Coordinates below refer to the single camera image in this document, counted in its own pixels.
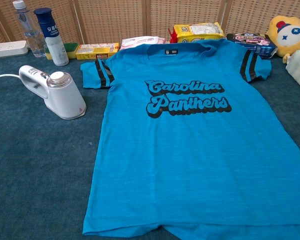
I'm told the dark sanitary pad pack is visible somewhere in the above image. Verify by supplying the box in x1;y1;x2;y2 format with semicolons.
226;32;278;60

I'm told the yellow snack pack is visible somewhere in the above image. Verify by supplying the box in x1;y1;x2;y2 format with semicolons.
173;21;226;44

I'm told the red packet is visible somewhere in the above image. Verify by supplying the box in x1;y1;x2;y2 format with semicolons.
167;27;178;44

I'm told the clear plastic water bottle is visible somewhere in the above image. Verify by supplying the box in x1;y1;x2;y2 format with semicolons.
12;0;47;58

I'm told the pink wet wipes pack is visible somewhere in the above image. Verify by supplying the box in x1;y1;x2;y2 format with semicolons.
120;35;167;51

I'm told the white power strip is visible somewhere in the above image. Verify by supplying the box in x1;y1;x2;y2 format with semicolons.
0;40;29;60

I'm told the blue Carolina Panthers t-shirt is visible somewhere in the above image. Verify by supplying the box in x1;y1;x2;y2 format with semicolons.
80;38;300;240

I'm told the white handheld garment steamer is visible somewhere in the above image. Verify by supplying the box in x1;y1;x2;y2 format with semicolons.
18;64;87;120

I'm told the dark teal table cloth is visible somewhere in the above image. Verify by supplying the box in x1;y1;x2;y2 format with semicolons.
0;49;300;240

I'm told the yellow rectangular box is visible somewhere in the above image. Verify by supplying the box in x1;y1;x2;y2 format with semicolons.
75;42;120;60

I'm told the wicker folding screen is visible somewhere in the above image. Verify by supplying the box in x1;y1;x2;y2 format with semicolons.
0;0;300;45

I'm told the green yellow sponge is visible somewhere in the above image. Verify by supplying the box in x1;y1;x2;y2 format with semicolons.
45;42;79;61

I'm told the white bottle with blue cap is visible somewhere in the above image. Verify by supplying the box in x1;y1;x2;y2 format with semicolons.
33;7;70;67

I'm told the yellow plush toy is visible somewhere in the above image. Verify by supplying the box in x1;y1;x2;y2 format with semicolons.
265;15;300;65

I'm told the white cable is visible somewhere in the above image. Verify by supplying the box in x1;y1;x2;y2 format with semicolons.
0;73;21;83

